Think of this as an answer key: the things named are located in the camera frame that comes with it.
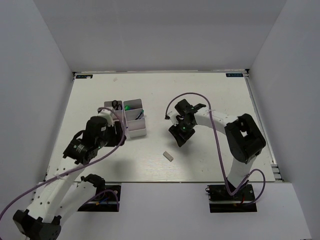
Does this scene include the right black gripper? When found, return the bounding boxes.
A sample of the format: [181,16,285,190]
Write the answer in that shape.
[169,118,196,147]

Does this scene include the green cap black highlighter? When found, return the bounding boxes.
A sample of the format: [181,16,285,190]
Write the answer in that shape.
[124,105,132,111]

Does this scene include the black handled scissors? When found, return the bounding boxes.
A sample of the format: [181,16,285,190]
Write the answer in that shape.
[111,100,123,111]

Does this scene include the grey white eraser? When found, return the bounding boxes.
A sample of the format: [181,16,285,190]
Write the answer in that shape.
[163,151,174,162]

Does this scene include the blue ballpoint pen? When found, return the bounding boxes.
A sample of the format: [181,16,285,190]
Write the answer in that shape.
[135,110,144,120]

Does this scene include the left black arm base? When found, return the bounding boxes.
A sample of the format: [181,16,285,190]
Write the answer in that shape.
[77,184,122,213]

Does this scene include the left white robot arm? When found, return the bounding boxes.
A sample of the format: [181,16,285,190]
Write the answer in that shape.
[12,116,126,240]

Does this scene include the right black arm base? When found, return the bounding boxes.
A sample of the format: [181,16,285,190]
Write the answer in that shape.
[205,184,257,213]

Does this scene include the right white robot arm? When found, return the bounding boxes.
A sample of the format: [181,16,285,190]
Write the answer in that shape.
[165,99,266,200]

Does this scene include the white right organizer box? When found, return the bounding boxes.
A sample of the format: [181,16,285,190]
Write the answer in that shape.
[123,98,147,139]

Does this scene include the white organizer box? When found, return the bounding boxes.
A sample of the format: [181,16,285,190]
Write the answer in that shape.
[123,98,147,139]
[104,100,125,124]

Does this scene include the white left organizer box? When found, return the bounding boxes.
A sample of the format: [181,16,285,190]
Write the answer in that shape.
[104,100,125,124]

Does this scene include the left blue table label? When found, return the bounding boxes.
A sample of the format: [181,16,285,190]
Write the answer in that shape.
[75,74,93,79]

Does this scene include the blue table label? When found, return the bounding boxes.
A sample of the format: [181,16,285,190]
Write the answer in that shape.
[75,74,93,79]
[225,72,244,78]

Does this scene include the right blue table label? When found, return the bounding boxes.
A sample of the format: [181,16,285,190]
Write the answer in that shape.
[225,72,244,78]

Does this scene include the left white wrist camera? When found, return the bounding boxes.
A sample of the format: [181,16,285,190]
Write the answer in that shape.
[97,108,114,126]

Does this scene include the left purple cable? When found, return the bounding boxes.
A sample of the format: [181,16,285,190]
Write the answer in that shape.
[0,106,130,221]

